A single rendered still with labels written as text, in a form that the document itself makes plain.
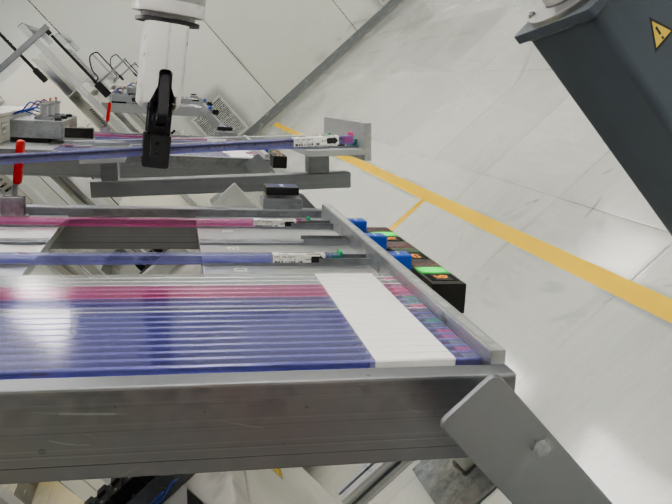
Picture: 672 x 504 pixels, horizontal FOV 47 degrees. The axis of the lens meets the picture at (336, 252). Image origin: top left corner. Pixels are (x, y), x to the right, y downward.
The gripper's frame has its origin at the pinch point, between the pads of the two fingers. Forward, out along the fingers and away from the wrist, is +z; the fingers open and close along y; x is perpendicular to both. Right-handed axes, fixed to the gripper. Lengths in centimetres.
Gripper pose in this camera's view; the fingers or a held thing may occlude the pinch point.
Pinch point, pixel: (155, 149)
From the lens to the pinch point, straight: 97.3
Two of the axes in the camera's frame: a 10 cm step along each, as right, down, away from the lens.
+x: 9.5, 0.7, 3.0
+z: -1.4, 9.7, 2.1
